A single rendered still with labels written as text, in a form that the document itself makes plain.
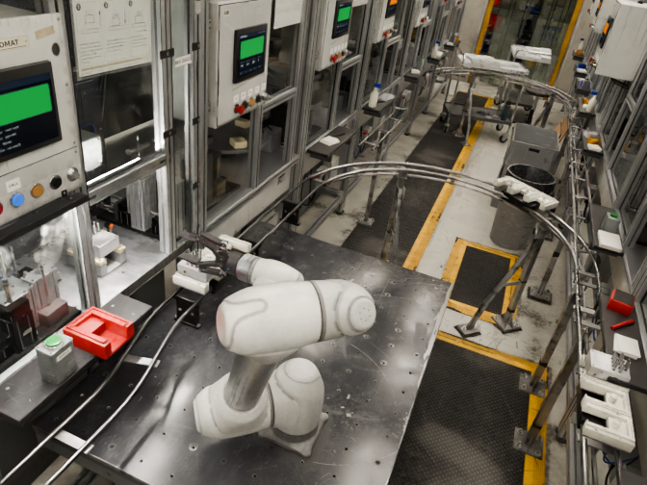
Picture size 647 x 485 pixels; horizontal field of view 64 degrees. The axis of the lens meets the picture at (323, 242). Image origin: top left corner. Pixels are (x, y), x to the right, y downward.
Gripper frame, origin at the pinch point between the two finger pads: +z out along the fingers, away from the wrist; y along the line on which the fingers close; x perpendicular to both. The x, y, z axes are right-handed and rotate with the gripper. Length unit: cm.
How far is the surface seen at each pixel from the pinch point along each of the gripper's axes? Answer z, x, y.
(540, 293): -143, -218, -108
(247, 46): 18, -68, 51
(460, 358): -101, -126, -111
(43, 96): 18, 31, 53
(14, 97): 18, 39, 55
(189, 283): 7.0, -10.7, -24.9
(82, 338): 11.4, 37.0, -16.2
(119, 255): 32.2, -3.5, -17.4
